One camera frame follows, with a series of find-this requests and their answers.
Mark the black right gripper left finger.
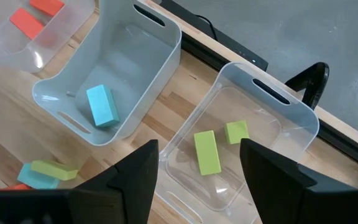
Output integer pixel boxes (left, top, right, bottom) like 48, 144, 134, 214
0, 139, 160, 224

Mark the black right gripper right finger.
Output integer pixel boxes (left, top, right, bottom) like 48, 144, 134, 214
240, 138, 358, 224

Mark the green rectangular block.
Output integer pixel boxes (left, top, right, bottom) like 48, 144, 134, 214
30, 159, 79, 182
193, 130, 223, 176

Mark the blue rectangular block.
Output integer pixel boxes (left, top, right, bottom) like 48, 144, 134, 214
86, 84, 121, 128
17, 162, 62, 190

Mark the green cube block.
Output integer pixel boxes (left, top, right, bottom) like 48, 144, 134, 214
224, 120, 250, 145

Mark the clear storage bin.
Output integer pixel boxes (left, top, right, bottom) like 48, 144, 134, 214
155, 62, 320, 224

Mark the white opaque storage bin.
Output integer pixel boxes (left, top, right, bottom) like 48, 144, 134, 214
32, 0, 183, 147

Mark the black curved bracket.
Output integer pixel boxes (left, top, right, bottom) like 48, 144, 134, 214
284, 62, 330, 111

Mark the black cable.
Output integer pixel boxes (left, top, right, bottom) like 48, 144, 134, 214
193, 13, 219, 42

